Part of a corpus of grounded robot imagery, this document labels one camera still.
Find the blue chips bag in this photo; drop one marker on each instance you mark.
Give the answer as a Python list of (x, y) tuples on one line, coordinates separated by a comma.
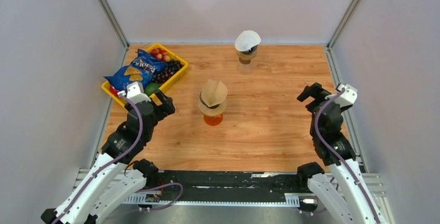
[(141, 69)]

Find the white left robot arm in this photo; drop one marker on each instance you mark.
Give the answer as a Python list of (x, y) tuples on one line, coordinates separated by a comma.
[(115, 174)]

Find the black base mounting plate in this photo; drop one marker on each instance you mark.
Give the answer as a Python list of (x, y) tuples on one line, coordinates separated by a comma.
[(230, 186)]

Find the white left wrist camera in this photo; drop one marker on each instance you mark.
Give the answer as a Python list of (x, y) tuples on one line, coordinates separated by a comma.
[(135, 93)]

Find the brown paper coffee filter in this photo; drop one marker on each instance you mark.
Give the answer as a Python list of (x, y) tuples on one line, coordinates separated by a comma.
[(214, 92)]

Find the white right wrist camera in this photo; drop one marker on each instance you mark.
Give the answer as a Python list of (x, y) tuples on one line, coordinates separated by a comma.
[(346, 95)]

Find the red fruit under bag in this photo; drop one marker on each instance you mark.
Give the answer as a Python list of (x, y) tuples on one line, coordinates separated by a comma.
[(113, 91)]

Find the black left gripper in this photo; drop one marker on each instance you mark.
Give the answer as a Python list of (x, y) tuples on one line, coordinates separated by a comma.
[(166, 108)]

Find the aluminium frame rail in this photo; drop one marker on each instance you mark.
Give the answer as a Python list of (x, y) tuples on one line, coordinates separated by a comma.
[(303, 202)]

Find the dark grapes bunch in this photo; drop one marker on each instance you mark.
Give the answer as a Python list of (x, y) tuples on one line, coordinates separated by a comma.
[(173, 66)]

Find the white paper coffee filter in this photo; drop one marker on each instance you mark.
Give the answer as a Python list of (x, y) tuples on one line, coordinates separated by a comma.
[(246, 40)]

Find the green lime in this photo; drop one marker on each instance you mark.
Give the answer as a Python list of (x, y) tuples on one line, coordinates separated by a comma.
[(151, 88)]

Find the clear glass carafe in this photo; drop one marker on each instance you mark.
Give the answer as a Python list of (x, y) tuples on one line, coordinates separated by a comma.
[(245, 67)]

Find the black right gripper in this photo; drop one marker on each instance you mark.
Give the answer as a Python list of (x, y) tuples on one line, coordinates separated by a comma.
[(314, 91)]

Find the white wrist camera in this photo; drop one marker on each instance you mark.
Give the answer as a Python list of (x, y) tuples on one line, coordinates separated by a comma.
[(346, 95), (135, 93)]

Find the red apples bunch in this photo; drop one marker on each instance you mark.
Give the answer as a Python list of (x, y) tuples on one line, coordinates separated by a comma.
[(160, 54)]

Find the orange glass carafe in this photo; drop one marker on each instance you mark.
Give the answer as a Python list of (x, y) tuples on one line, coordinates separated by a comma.
[(213, 120)]

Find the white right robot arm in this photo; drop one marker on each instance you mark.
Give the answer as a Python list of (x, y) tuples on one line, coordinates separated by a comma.
[(343, 174)]

